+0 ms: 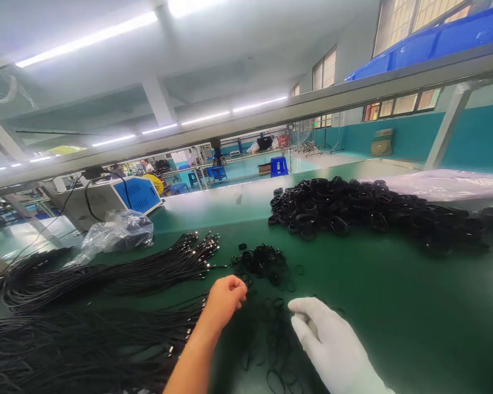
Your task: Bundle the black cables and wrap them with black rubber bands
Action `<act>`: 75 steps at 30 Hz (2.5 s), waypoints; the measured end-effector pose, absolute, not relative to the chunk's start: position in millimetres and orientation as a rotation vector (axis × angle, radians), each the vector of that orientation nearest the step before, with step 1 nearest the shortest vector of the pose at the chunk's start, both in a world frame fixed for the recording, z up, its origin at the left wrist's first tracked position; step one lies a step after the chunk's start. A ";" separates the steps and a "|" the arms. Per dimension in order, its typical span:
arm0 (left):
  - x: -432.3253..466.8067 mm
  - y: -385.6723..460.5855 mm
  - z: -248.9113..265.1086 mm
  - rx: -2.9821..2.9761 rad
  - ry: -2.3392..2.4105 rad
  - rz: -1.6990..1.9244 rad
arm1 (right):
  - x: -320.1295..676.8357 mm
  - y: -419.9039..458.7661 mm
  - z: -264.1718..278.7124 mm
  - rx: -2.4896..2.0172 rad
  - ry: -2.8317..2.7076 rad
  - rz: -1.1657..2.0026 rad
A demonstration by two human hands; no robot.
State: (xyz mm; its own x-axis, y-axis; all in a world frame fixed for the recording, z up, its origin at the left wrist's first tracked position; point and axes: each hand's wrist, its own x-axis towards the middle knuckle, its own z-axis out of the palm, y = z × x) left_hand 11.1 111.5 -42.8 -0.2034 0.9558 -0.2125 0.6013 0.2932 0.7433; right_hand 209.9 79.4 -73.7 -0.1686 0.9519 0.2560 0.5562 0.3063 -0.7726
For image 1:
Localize bundle of long black cables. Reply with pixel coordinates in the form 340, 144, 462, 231
0, 293, 211, 394
0, 230, 228, 314

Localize row of blue storage bins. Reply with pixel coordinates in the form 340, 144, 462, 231
345, 7, 493, 83

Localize heap of small black bands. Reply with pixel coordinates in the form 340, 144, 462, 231
229, 242, 305, 293

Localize pile of coiled black cables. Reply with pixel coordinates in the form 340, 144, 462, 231
267, 176, 493, 256

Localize blue and white machine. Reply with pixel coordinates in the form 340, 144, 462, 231
52, 173, 165, 231

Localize person's left hand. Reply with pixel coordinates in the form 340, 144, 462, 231
203, 274, 249, 330

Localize person's left fingers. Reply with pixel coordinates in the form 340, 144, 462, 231
229, 275, 249, 311

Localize clear plastic bag black parts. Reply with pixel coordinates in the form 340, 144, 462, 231
65, 208, 155, 266

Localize grey metal overhead shelf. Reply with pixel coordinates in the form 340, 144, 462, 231
0, 40, 493, 194

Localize yellow cable reel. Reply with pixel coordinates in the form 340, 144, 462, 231
142, 173, 165, 196

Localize clear plastic sheet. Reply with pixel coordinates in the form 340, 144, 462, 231
359, 169, 493, 202

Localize person's right thumb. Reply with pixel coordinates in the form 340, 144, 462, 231
290, 316, 319, 350

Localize person's right index finger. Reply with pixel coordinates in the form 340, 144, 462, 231
287, 297, 326, 319

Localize person's right hand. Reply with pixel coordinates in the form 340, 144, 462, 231
287, 297, 395, 394

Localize stack of blue plastic stools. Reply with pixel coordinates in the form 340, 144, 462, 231
269, 156, 289, 178

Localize black power cable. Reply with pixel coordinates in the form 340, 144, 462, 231
83, 169, 131, 223

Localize scattered thin black rubber rings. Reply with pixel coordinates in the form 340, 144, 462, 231
237, 287, 347, 394

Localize cardboard box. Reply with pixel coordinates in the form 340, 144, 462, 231
371, 128, 394, 157

